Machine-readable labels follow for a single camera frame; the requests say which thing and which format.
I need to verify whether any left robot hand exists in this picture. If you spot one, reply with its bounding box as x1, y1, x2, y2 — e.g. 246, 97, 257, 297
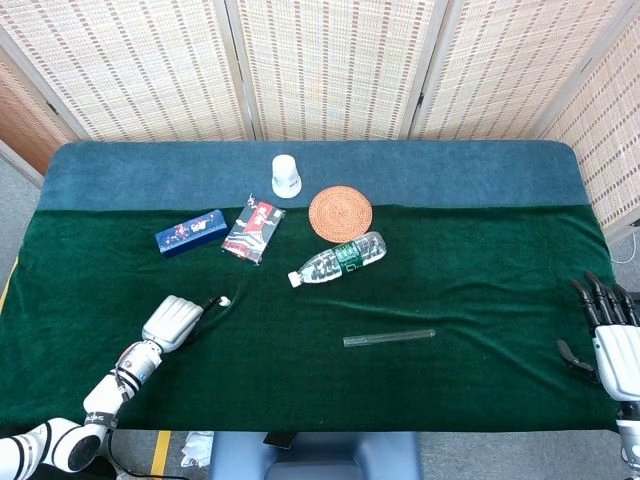
141, 294, 224, 354

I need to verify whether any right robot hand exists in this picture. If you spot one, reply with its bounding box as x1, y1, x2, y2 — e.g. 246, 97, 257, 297
555, 270, 640, 402

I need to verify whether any clear glass test tube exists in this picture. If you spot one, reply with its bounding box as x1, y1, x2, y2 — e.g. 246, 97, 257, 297
342, 328, 437, 349

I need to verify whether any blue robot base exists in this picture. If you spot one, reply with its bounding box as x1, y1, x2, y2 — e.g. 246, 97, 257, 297
208, 430, 424, 480

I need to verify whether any blue rectangular printed box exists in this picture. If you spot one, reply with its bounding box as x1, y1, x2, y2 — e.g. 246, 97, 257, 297
154, 208, 229, 260

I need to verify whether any red black illustrated box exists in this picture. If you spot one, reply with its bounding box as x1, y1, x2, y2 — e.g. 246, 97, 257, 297
221, 193, 287, 265

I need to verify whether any crumpled white paper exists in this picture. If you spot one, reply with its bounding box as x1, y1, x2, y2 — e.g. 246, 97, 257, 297
180, 430, 215, 469

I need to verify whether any flat black device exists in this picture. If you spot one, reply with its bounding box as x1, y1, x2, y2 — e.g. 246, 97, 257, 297
263, 431, 297, 450

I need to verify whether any green velvet table cloth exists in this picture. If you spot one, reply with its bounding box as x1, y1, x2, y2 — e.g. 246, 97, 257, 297
0, 204, 621, 434

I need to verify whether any clear plastic water bottle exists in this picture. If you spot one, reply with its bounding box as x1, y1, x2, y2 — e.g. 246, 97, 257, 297
287, 230, 389, 289

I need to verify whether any white paper cup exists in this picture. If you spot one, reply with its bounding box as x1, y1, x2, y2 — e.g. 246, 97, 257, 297
271, 154, 304, 199

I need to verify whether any round woven orange coaster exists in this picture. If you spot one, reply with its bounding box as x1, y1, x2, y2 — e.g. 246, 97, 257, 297
308, 185, 374, 238

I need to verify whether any light woven screen panel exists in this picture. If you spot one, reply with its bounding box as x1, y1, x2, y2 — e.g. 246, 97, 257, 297
537, 14, 640, 241
409, 0, 640, 141
224, 0, 449, 142
0, 0, 259, 144

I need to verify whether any brown woven screen panel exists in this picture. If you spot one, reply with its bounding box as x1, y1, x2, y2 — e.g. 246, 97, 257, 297
0, 44, 76, 176

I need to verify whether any blue table cloth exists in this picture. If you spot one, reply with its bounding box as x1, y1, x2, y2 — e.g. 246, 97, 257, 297
37, 139, 587, 212

